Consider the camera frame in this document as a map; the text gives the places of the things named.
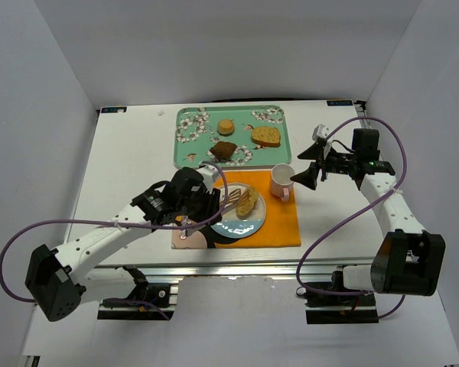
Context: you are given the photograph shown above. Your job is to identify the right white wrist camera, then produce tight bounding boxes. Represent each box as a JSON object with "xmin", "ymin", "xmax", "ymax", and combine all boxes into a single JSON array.
[{"xmin": 312, "ymin": 124, "xmax": 331, "ymax": 150}]

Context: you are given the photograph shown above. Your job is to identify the narrow seeded bread slice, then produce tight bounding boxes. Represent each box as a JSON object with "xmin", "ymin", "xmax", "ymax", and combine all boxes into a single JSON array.
[{"xmin": 236, "ymin": 187, "xmax": 259, "ymax": 218}]

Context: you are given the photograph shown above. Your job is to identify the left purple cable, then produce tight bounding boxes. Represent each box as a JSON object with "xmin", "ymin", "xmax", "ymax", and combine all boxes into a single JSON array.
[{"xmin": 0, "ymin": 161, "xmax": 227, "ymax": 320}]

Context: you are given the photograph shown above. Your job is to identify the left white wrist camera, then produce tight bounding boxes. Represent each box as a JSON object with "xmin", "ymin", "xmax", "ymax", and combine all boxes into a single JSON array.
[{"xmin": 197, "ymin": 161, "xmax": 221, "ymax": 191}]

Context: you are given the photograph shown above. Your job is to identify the blue table label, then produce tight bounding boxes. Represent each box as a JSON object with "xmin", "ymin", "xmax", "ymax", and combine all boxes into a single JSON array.
[
  {"xmin": 100, "ymin": 106, "xmax": 127, "ymax": 114},
  {"xmin": 326, "ymin": 99, "xmax": 354, "ymax": 107}
]

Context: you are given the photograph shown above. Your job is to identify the right blue table label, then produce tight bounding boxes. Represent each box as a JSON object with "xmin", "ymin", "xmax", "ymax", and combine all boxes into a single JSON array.
[{"xmin": 326, "ymin": 99, "xmax": 354, "ymax": 107}]

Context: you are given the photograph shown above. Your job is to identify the teal floral tray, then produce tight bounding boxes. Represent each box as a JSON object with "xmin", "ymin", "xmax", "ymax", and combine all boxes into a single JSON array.
[{"xmin": 174, "ymin": 105, "xmax": 291, "ymax": 169}]

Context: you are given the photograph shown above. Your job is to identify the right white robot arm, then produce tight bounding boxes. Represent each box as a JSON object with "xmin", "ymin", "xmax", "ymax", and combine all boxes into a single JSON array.
[{"xmin": 292, "ymin": 125, "xmax": 445, "ymax": 297}]

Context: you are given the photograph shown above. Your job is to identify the round bread bun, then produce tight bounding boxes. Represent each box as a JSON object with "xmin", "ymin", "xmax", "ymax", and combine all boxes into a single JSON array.
[{"xmin": 217, "ymin": 119, "xmax": 235, "ymax": 136}]

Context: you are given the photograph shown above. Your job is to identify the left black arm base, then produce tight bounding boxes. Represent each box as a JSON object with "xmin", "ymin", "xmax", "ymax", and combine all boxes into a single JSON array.
[{"xmin": 97, "ymin": 265, "xmax": 174, "ymax": 321}]

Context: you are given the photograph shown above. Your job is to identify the left blue table label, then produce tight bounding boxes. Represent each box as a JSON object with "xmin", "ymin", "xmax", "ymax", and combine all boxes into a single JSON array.
[{"xmin": 100, "ymin": 106, "xmax": 127, "ymax": 114}]

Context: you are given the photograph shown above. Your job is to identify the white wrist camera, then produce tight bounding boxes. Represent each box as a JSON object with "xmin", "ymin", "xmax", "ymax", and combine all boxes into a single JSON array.
[
  {"xmin": 312, "ymin": 124, "xmax": 331, "ymax": 150},
  {"xmin": 197, "ymin": 161, "xmax": 221, "ymax": 191}
]

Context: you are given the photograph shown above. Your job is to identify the metal serving tongs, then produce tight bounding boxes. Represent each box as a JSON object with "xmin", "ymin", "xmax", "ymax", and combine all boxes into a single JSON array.
[{"xmin": 219, "ymin": 188, "xmax": 247, "ymax": 215}]

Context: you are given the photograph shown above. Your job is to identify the orange cartoon placemat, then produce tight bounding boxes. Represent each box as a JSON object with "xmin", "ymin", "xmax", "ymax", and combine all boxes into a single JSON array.
[{"xmin": 171, "ymin": 171, "xmax": 301, "ymax": 249}]

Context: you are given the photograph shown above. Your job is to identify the silver spoon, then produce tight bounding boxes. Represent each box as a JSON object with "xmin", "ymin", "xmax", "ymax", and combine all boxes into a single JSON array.
[{"xmin": 179, "ymin": 216, "xmax": 190, "ymax": 240}]

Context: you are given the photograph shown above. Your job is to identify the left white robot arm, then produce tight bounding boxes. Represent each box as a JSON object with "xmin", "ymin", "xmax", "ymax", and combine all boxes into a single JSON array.
[{"xmin": 25, "ymin": 162, "xmax": 223, "ymax": 322}]

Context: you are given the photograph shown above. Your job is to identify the pink white mug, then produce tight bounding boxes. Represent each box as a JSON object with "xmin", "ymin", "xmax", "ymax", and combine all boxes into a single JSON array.
[{"xmin": 270, "ymin": 164, "xmax": 295, "ymax": 202}]

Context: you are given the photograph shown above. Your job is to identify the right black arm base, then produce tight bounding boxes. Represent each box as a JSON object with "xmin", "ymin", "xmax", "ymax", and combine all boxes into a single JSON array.
[{"xmin": 295, "ymin": 266, "xmax": 379, "ymax": 325}]

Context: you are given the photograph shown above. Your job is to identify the large seeded bread slice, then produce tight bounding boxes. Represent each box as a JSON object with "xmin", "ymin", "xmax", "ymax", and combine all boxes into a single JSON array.
[{"xmin": 251, "ymin": 126, "xmax": 281, "ymax": 148}]

